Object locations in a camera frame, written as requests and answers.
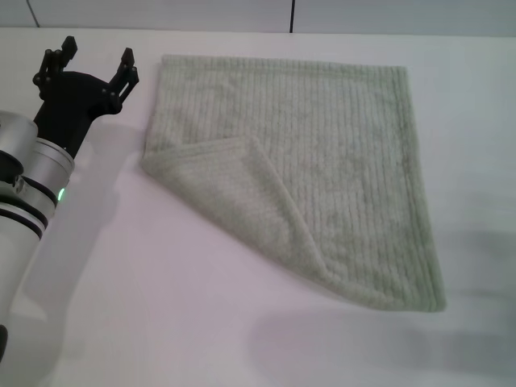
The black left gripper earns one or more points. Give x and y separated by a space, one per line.
68 109

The pale green ribbed towel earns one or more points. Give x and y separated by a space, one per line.
322 181

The black vertical background strip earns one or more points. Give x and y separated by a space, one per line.
293 16

